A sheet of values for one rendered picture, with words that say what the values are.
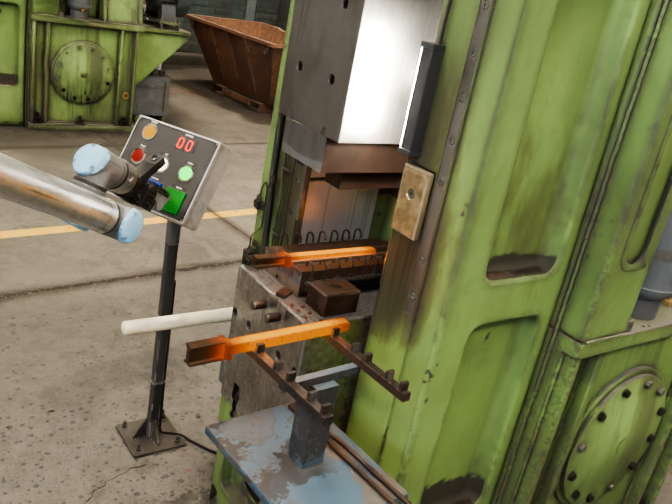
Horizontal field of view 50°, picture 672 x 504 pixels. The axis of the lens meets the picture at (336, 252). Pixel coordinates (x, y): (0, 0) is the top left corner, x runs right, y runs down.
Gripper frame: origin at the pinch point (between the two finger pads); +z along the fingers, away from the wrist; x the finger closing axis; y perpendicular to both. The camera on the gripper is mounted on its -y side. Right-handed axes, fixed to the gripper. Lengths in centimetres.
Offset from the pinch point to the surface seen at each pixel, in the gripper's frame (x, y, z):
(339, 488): 92, 48, -21
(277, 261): 45.6, 5.8, -3.5
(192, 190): 5.1, -4.6, 2.9
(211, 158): 6.3, -16.0, 2.9
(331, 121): 54, -30, -24
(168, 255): -8.3, 16.4, 24.3
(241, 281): 32.5, 14.6, 5.8
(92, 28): -351, -132, 259
